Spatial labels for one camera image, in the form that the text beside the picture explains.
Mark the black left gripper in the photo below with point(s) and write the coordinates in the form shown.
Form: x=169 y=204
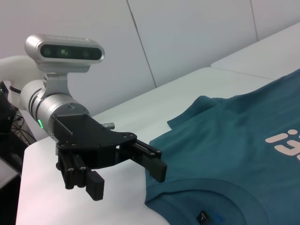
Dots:
x=79 y=131

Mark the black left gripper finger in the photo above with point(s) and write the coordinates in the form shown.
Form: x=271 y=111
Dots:
x=154 y=167

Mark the teal t-shirt with FREE print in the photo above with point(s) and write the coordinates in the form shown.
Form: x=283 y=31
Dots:
x=222 y=140

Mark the left robot arm silver white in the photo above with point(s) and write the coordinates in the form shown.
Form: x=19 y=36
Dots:
x=58 y=105

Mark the black machine frame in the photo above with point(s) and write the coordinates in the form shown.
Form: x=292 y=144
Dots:
x=5 y=110

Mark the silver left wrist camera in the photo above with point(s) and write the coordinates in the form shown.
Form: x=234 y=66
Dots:
x=63 y=51

